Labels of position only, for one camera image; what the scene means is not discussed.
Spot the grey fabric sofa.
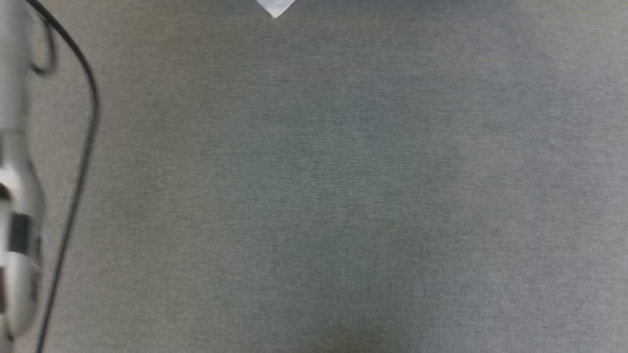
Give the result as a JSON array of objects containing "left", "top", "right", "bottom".
[{"left": 0, "top": 0, "right": 628, "bottom": 353}]

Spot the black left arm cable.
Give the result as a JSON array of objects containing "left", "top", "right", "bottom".
[{"left": 25, "top": 0, "right": 102, "bottom": 353}]

